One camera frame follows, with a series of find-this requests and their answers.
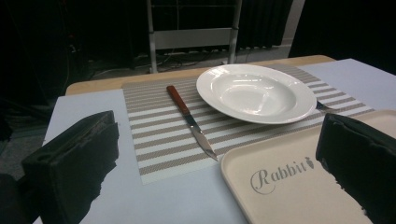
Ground floor cables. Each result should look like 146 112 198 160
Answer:
136 48 232 71

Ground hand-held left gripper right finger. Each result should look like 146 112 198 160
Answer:
315 112 396 224

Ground striped beige placemat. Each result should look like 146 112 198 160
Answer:
120 63 375 185

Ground metal fork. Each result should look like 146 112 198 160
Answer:
316 100 335 112

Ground dark curtain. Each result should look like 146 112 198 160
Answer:
237 0 294 50

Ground white deep plate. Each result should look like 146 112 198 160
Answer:
195 63 318 125

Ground wooden-handled table knife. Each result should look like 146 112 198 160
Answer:
165 85 219 162

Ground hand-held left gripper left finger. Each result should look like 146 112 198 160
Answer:
21 110 120 224

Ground cream plastic tray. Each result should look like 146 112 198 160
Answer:
220 109 396 224

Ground metal stand frame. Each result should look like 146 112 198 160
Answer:
146 0 243 74

